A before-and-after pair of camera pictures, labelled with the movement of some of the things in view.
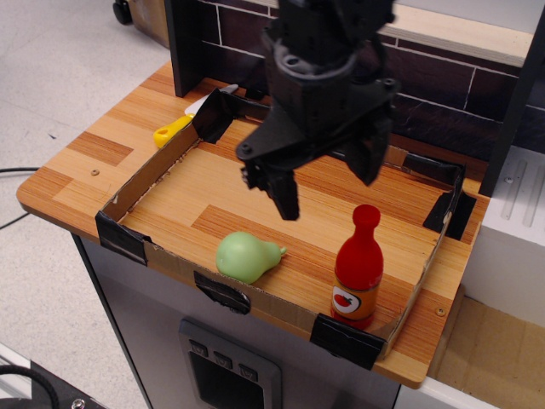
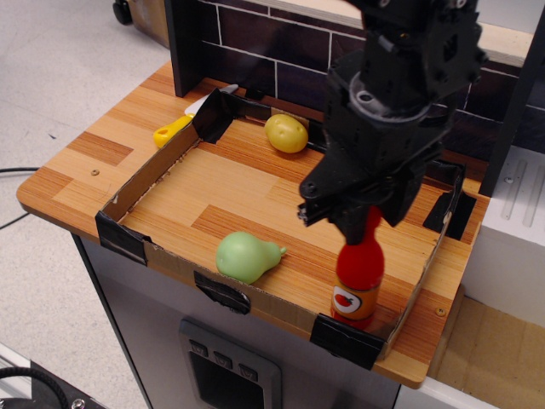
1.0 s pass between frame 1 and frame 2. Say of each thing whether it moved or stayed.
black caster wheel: stayed
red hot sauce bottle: stayed
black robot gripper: moved
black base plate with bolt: stayed
